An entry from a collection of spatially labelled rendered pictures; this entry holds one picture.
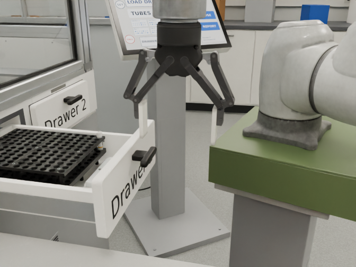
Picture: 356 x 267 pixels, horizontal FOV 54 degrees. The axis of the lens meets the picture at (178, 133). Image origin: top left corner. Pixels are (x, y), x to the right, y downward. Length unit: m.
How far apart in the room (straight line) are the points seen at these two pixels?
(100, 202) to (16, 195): 0.17
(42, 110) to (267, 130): 0.58
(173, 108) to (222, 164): 0.91
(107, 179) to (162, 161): 1.23
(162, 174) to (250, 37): 2.07
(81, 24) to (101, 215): 0.76
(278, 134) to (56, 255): 0.55
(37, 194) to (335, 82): 0.59
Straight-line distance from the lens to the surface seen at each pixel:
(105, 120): 2.57
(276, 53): 0.83
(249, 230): 1.00
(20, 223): 1.00
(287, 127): 0.86
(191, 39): 0.58
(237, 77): 3.61
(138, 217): 2.00
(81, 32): 1.21
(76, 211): 0.62
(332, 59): 0.77
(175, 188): 1.90
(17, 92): 0.93
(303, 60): 0.80
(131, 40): 1.49
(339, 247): 2.02
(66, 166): 0.67
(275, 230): 0.97
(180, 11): 0.57
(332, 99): 0.76
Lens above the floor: 1.20
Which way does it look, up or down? 22 degrees down
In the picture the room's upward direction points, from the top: straight up
